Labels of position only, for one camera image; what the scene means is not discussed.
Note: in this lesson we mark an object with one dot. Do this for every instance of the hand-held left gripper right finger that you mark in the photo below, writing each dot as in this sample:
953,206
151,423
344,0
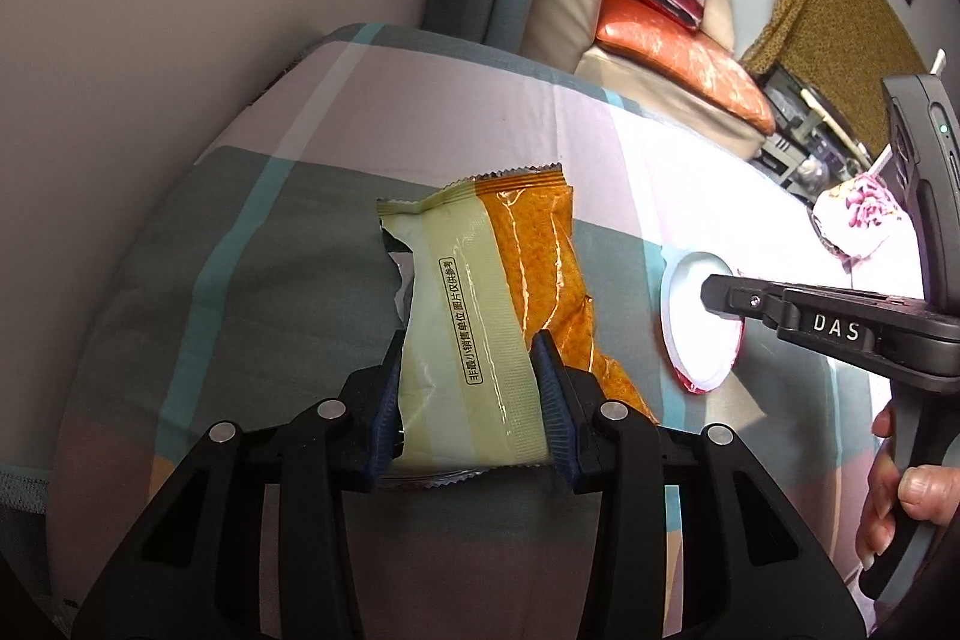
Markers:
551,400

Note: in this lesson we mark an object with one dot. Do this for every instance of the floral blanket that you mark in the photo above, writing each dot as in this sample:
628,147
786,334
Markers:
855,212

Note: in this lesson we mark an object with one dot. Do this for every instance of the orange cushion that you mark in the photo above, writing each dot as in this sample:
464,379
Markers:
675,55

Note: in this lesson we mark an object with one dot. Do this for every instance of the yellow patterned cloth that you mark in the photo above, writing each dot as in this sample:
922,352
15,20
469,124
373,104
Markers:
832,10

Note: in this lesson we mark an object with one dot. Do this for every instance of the stacked stereo appliances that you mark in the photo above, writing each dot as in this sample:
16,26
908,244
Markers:
795,115

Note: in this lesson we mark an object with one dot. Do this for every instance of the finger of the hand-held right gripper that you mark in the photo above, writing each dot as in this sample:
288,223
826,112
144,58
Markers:
742,301

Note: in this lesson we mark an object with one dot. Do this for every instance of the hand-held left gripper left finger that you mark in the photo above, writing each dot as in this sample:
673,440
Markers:
386,400

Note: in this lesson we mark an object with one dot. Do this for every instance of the person's right hand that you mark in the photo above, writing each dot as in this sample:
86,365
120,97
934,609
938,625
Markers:
930,494

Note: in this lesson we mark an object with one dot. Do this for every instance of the white red-rimmed paper lid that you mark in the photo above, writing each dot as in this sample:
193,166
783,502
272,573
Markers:
694,340

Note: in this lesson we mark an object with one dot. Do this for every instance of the plaid bed sheet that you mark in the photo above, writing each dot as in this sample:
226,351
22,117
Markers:
225,235

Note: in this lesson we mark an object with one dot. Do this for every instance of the pale green orange snack wrapper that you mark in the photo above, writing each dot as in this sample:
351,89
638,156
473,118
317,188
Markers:
465,310

